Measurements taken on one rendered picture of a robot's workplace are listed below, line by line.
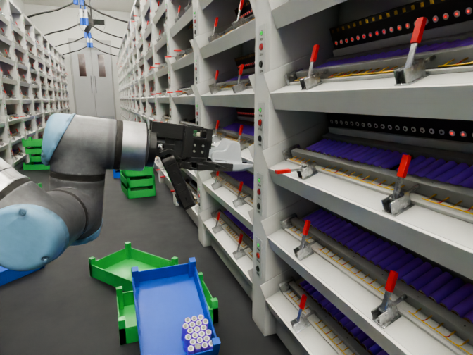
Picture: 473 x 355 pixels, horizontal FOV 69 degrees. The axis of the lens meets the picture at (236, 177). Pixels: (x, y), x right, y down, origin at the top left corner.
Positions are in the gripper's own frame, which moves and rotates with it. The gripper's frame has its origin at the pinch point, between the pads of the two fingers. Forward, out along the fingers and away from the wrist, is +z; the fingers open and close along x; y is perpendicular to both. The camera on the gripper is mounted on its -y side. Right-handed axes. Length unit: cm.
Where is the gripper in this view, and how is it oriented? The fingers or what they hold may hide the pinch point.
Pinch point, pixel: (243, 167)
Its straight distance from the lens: 72.8
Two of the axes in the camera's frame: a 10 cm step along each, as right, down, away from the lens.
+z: 9.3, 0.7, 3.7
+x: -3.5, -2.0, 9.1
